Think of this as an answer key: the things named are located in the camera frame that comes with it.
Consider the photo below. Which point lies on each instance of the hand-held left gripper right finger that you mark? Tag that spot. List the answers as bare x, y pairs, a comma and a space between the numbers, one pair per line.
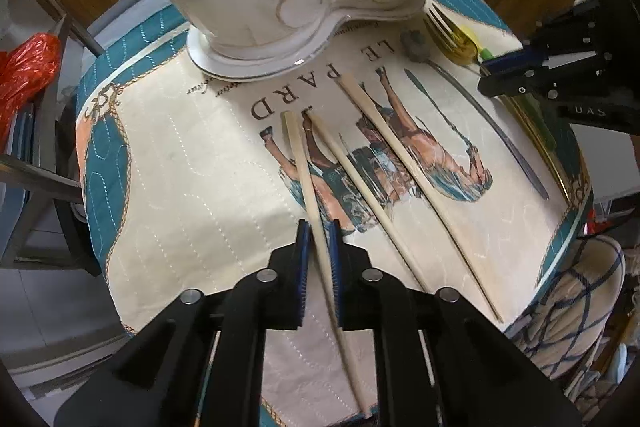
337, 277

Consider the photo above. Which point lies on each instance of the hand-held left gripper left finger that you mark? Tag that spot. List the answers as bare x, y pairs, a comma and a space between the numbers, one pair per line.
301, 277

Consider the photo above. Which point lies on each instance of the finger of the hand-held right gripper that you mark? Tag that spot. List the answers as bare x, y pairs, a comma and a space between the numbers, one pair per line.
505, 61
505, 83

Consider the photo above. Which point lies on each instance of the wooden chopstick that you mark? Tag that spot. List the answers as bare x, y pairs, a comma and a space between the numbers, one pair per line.
400, 147
307, 187
350, 177

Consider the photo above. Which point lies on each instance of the printed quilted mat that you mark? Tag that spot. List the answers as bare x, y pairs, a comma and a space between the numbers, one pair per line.
200, 187

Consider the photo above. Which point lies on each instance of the plaid cushion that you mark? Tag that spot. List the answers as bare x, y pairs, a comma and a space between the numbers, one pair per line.
575, 307

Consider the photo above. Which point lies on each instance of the red plastic bag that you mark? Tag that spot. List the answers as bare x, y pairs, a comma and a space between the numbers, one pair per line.
27, 72

